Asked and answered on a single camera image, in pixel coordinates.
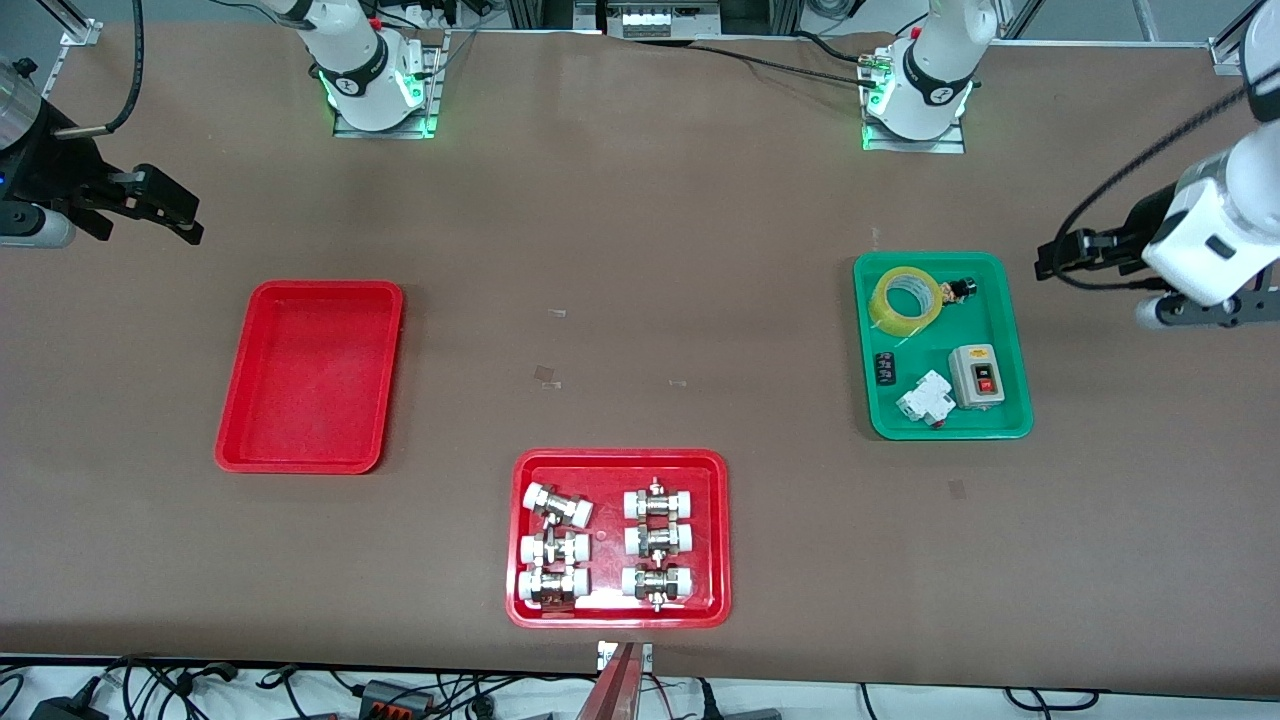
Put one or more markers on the metal valve with white caps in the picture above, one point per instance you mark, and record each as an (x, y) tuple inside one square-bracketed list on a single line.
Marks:
[(557, 505), (658, 503), (657, 582), (658, 540), (553, 549), (553, 584)]

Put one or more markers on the grey electrical box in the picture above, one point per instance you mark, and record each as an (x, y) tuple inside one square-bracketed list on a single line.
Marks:
[(660, 18)]

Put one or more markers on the small black rocker switch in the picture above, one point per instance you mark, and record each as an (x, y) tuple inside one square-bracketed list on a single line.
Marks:
[(886, 368)]

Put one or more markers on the red metal bar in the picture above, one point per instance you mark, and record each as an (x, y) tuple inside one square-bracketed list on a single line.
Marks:
[(610, 695)]

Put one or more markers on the black power adapter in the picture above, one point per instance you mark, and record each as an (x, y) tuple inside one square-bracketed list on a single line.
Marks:
[(65, 710)]

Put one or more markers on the yellow tape roll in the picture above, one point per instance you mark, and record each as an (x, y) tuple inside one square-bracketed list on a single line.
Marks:
[(905, 322)]

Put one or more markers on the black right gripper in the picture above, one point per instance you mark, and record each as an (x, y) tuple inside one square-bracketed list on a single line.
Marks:
[(52, 173)]

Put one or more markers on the silver aluminium frame post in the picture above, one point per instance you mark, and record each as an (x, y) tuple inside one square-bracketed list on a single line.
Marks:
[(82, 28), (1232, 45)]

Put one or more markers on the grey push-button switch box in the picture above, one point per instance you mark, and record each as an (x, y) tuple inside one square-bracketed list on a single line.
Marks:
[(975, 365)]

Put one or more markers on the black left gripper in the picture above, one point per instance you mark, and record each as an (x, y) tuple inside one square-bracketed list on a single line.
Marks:
[(1141, 226)]

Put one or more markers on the black gold connector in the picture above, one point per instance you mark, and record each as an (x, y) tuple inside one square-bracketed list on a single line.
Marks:
[(962, 290)]

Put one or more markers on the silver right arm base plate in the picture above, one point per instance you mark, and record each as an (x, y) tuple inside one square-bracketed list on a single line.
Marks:
[(437, 90)]

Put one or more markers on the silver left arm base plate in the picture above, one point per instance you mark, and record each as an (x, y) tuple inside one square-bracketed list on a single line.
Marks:
[(950, 143)]

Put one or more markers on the silver metal bracket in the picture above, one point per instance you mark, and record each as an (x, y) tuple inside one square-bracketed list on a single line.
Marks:
[(603, 655)]

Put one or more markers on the green plastic tray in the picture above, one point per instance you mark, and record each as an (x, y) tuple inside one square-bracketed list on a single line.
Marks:
[(990, 330)]

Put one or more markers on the red plastic tray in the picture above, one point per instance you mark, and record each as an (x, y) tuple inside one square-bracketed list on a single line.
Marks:
[(310, 380), (610, 610)]

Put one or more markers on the black orange power strip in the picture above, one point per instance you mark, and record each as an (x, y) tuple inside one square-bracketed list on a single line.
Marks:
[(395, 697)]

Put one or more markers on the white circuit breaker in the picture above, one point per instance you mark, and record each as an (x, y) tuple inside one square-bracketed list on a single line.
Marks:
[(925, 400)]

